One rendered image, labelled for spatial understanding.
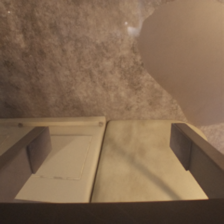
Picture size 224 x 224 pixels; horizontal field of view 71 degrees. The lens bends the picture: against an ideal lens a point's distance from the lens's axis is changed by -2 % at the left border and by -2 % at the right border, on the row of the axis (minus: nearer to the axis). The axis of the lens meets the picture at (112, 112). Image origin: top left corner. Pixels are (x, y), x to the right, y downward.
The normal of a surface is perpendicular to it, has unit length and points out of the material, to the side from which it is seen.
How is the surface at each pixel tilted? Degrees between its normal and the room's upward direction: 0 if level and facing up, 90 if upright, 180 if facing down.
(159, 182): 90
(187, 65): 0
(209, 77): 0
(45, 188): 90
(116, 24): 0
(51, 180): 90
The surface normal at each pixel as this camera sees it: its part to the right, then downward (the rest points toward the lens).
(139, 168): -0.14, -0.76
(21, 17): -0.12, 0.64
